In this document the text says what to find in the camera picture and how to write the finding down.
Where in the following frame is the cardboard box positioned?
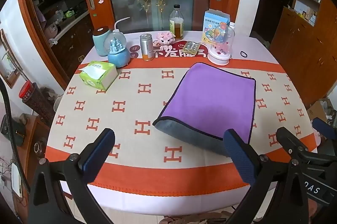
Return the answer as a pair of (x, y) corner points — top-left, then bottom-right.
(306, 98), (335, 122)

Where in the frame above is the brown wooden cabinet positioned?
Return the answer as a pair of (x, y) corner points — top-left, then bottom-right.
(270, 7), (337, 107)

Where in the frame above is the silver metal can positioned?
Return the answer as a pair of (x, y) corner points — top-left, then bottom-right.
(140, 34), (154, 62)

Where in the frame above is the black strap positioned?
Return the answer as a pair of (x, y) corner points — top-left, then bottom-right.
(0, 79), (30, 197)

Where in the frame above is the teal round canister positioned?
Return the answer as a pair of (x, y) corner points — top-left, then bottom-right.
(92, 27), (111, 57)

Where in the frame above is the framed wall picture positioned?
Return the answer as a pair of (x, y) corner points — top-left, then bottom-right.
(0, 28), (23, 89)

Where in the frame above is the blue carton box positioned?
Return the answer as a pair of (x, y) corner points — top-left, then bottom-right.
(202, 9), (230, 44)

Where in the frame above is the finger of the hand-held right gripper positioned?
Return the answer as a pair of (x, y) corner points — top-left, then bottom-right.
(276, 127), (320, 161)
(312, 117), (337, 141)

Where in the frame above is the wooden door with clear glass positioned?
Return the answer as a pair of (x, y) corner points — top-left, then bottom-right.
(20, 0), (95, 91)

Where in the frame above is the blue snow globe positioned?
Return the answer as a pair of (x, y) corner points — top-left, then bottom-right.
(104, 31), (131, 68)

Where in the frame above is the wooden side table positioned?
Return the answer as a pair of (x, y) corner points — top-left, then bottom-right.
(14, 116), (51, 189)

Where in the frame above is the clear dome toy figurine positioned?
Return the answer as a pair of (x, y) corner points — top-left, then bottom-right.
(207, 24), (235, 66)

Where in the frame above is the orange patterned tablecloth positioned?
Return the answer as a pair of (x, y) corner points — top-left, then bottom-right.
(45, 29), (322, 216)

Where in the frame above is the silver pill blister pack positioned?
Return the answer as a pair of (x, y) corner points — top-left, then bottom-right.
(181, 41), (201, 55)

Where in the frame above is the green tissue box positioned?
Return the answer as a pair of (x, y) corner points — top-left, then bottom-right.
(79, 61), (118, 91)

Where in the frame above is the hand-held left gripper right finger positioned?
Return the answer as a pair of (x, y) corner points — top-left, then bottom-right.
(223, 129), (310, 224)

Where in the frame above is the glass bottle with amber liquid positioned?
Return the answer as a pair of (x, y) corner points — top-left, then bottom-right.
(169, 4), (185, 40)

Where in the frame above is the pink toy pig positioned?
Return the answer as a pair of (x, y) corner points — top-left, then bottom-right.
(153, 32), (176, 46)

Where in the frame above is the purple and grey towel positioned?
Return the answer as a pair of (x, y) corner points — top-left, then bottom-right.
(153, 62), (257, 159)

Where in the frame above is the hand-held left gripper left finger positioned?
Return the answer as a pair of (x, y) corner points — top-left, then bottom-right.
(29, 128), (116, 224)

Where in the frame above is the jar with red lid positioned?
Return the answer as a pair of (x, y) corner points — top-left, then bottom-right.
(18, 80), (56, 127)

